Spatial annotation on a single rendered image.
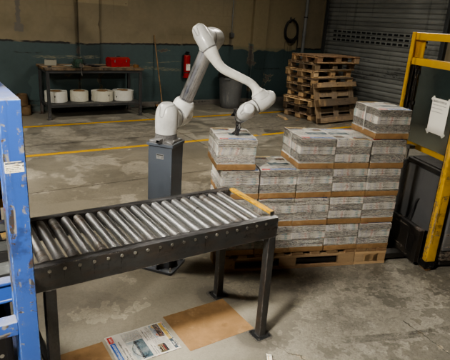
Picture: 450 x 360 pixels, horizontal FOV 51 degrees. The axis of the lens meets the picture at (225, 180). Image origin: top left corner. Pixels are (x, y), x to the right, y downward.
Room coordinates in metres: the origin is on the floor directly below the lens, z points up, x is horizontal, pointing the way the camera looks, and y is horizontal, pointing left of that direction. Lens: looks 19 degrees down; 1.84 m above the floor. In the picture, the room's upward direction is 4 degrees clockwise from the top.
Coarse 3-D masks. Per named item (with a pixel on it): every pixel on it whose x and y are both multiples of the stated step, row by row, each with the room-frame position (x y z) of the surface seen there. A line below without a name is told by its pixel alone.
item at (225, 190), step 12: (192, 192) 2.77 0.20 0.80; (204, 192) 2.78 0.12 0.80; (216, 192) 2.81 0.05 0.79; (228, 192) 2.86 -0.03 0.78; (120, 204) 2.49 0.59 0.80; (132, 204) 2.50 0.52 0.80; (48, 216) 2.26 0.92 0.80; (60, 216) 2.27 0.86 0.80; (72, 216) 2.30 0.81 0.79; (48, 228) 2.23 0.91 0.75
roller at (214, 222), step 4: (180, 200) 2.66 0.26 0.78; (184, 200) 2.63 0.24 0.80; (188, 200) 2.63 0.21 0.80; (184, 204) 2.61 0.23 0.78; (188, 204) 2.58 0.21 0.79; (192, 204) 2.56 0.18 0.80; (192, 208) 2.54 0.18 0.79; (196, 208) 2.52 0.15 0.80; (200, 208) 2.52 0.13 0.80; (196, 212) 2.49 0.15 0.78; (200, 212) 2.47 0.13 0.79; (204, 212) 2.45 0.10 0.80; (204, 216) 2.42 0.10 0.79; (208, 216) 2.40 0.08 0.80; (212, 216) 2.40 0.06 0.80; (208, 220) 2.38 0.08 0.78; (212, 220) 2.36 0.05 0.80; (216, 220) 2.36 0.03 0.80; (212, 224) 2.34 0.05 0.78; (216, 224) 2.32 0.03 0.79; (220, 224) 2.30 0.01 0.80
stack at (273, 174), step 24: (264, 168) 3.30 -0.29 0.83; (288, 168) 3.33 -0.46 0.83; (264, 192) 3.26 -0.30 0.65; (288, 192) 3.30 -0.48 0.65; (288, 216) 3.31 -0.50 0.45; (312, 216) 3.35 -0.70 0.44; (336, 216) 3.40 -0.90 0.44; (288, 240) 3.31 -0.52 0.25; (312, 240) 3.36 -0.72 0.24; (336, 240) 3.41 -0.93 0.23; (288, 264) 3.31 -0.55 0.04; (312, 264) 3.36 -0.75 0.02; (336, 264) 3.41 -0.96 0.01
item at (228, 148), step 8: (216, 136) 3.24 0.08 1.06; (224, 136) 3.22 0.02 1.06; (232, 136) 3.24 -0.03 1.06; (240, 136) 3.26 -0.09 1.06; (248, 136) 3.28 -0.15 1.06; (216, 144) 3.21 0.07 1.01; (224, 144) 3.16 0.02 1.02; (232, 144) 3.17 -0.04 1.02; (240, 144) 3.18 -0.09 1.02; (248, 144) 3.20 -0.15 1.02; (256, 144) 3.21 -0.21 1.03; (216, 152) 3.17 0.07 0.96; (224, 152) 3.16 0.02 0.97; (232, 152) 3.18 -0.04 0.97; (240, 152) 3.19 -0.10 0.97; (248, 152) 3.20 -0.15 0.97; (216, 160) 3.16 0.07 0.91; (224, 160) 3.17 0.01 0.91; (232, 160) 3.18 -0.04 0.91; (240, 160) 3.19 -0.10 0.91; (248, 160) 3.21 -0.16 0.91
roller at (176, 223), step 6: (156, 204) 2.53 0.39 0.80; (156, 210) 2.48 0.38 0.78; (162, 210) 2.45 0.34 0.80; (162, 216) 2.42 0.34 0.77; (168, 216) 2.37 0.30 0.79; (174, 216) 2.37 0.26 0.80; (174, 222) 2.31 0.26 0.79; (180, 222) 2.30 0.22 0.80; (180, 228) 2.25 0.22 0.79; (186, 228) 2.23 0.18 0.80
